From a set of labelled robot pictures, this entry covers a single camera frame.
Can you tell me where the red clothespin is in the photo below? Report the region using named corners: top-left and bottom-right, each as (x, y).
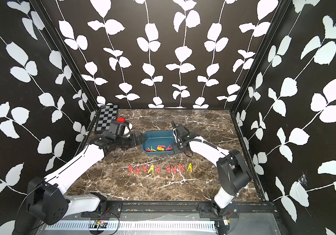
top-left (165, 165), bottom-right (171, 173)
top-left (128, 165), bottom-right (135, 174)
top-left (178, 164), bottom-right (186, 172)
top-left (171, 165), bottom-right (177, 174)
top-left (155, 165), bottom-right (161, 174)
top-left (142, 164), bottom-right (148, 172)
top-left (136, 165), bottom-right (142, 175)

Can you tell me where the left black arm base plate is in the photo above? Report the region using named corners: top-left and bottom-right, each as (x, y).
top-left (81, 201), bottom-right (123, 220)

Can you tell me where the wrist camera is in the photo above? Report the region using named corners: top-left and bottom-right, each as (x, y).
top-left (108, 120), bottom-right (131, 140)
top-left (171, 120), bottom-right (188, 139)

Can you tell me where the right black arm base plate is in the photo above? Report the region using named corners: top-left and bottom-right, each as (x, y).
top-left (198, 202), bottom-right (239, 219)

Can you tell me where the black white checkerboard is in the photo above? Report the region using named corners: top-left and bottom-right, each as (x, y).
top-left (95, 104), bottom-right (119, 134)

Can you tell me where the teal plastic storage box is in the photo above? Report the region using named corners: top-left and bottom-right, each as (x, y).
top-left (142, 130), bottom-right (175, 155)

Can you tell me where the small circuit board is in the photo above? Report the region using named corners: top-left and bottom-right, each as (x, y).
top-left (89, 220), bottom-right (108, 231)

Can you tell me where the white perforated rail strip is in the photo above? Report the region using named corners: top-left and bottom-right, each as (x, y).
top-left (45, 220), bottom-right (216, 232)

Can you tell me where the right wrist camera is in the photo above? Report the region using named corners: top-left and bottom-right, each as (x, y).
top-left (171, 120), bottom-right (188, 139)

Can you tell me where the small red block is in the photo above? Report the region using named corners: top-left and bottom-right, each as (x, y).
top-left (116, 117), bottom-right (125, 122)

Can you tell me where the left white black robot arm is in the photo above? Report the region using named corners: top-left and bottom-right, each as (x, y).
top-left (26, 132), bottom-right (146, 225)

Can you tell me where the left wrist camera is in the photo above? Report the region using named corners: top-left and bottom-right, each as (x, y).
top-left (108, 120), bottom-right (131, 140)

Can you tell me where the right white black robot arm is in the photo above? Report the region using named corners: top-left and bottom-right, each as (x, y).
top-left (173, 128), bottom-right (252, 216)

